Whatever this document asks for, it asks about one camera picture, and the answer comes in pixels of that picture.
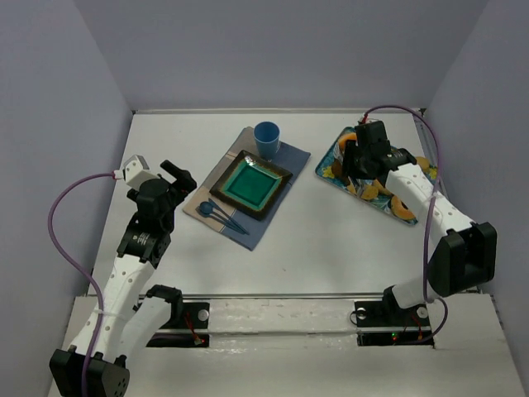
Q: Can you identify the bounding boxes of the dark brown croissant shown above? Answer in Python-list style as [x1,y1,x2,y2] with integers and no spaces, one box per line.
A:
[331,159,345,179]

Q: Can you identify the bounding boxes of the metal tongs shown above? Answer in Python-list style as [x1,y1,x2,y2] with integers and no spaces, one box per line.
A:
[348,177,364,197]

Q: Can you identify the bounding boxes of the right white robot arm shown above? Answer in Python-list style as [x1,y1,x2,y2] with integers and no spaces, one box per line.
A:
[342,121,498,310]

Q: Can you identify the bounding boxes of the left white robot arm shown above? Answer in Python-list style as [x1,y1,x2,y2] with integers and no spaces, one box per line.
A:
[50,155,197,396]

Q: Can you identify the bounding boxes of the yellow bread slice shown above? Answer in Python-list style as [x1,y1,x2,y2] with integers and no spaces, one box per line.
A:
[346,183,379,201]

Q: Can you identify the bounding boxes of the round orange bun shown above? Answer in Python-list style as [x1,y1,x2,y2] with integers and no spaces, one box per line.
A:
[337,132,357,152]

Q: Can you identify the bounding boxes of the blue patchwork placemat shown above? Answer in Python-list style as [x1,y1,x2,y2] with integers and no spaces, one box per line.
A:
[183,127,311,251]

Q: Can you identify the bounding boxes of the blue plastic spoon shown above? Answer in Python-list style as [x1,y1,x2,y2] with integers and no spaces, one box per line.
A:
[198,201,219,215]

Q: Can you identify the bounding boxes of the pale bagel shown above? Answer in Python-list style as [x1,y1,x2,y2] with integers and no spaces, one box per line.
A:
[373,179,393,197]

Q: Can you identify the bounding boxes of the blue floral tray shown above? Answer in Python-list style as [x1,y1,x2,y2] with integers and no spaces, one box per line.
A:
[315,127,417,226]

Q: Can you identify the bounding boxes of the blue plastic knife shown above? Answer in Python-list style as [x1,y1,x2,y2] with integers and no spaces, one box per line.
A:
[198,209,245,235]

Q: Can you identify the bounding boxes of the small round pale bun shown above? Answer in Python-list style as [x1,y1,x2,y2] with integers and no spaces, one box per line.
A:
[416,156,431,173]

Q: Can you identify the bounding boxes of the glazed orange donut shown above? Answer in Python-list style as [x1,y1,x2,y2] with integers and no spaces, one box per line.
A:
[390,195,415,221]

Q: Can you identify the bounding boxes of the green square ceramic plate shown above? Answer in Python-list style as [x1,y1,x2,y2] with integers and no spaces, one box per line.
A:
[210,150,293,221]

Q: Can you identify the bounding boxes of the blue plastic cup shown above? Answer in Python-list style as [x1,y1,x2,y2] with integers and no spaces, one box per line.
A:
[254,122,280,160]

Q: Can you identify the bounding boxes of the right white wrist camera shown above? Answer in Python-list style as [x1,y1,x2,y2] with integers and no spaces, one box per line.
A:
[358,117,380,125]

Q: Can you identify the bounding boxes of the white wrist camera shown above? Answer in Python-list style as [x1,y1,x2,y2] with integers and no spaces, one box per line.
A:
[122,155,156,190]
[358,117,380,125]

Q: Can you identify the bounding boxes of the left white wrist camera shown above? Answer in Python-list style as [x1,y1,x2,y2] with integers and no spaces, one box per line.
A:
[122,155,156,190]

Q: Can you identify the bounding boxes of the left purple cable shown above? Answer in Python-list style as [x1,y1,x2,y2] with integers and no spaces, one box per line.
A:
[47,170,125,397]

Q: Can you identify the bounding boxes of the aluminium front rail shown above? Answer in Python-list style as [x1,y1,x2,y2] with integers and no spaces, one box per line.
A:
[138,292,385,301]

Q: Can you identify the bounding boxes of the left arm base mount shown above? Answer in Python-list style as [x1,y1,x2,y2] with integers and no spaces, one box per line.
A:
[145,285,210,348]

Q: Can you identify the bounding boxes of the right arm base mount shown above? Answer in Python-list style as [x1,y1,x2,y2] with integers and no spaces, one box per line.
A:
[349,287,435,347]

